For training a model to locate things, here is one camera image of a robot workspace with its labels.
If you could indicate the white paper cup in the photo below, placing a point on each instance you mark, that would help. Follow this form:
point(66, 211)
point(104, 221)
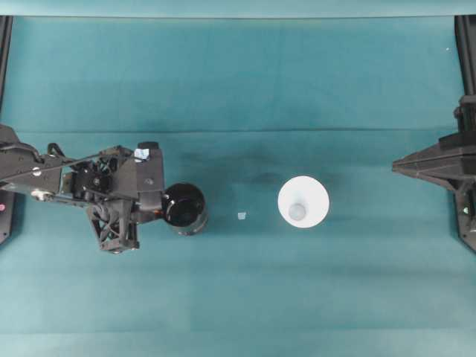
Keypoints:
point(297, 193)

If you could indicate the small white paper scrap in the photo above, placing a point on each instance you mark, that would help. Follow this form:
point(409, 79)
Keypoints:
point(242, 215)

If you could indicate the blue-green table cloth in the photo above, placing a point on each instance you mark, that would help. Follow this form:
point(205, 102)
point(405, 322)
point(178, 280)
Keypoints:
point(238, 297)

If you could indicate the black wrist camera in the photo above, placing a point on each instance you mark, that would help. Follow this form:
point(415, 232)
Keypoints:
point(148, 178)

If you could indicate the black frame bar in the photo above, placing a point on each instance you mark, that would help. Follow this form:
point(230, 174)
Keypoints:
point(468, 56)
point(4, 56)

